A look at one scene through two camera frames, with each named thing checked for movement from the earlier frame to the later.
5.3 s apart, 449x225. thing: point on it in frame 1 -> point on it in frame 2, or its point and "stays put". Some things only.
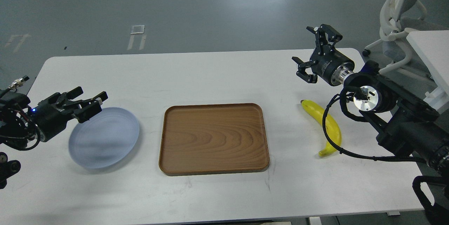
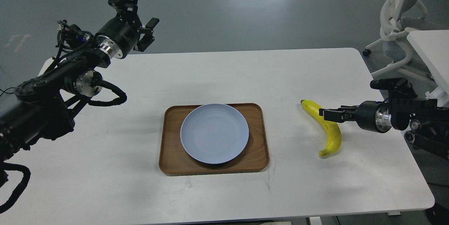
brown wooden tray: x=213 y=138 stays put
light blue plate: x=105 y=140 -> x=214 y=133
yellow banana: x=332 y=131 stays put
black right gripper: x=327 y=63 -> x=373 y=115
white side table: x=432 y=47 stays put
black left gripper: x=50 y=116 -> x=119 y=37
